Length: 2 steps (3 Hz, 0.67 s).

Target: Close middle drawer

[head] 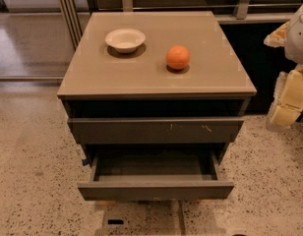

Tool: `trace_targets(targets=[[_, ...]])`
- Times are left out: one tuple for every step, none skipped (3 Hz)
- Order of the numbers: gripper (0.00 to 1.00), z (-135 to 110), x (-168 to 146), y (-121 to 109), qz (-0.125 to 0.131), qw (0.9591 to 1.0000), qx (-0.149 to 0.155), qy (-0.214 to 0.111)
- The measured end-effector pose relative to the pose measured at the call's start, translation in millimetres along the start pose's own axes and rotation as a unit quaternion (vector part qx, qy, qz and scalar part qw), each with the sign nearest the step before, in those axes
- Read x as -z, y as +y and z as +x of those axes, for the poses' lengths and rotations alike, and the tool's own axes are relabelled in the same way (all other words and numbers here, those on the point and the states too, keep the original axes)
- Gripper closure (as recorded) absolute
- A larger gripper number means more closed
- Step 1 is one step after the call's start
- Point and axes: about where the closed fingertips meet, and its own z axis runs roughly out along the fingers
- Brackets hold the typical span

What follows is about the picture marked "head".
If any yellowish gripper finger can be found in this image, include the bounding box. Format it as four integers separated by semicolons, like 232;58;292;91
264;22;289;48

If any blue tape piece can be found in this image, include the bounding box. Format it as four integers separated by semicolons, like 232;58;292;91
82;159;89;166

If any grey top drawer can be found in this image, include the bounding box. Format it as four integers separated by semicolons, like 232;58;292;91
68;117;243;145

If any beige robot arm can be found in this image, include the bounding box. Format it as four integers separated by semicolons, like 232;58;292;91
264;4;303;132

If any white ceramic bowl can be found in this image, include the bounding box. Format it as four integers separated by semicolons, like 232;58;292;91
105;29;146;54

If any metal shelf frame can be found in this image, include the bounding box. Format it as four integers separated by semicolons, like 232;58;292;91
59;0;303;45

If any grey drawer cabinet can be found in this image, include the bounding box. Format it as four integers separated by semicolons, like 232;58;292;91
58;12;256;160

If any grey drawer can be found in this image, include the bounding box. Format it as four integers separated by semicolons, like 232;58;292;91
78;152;234;202
68;117;243;145

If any orange fruit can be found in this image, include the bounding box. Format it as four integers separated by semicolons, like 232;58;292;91
166;45;190;70

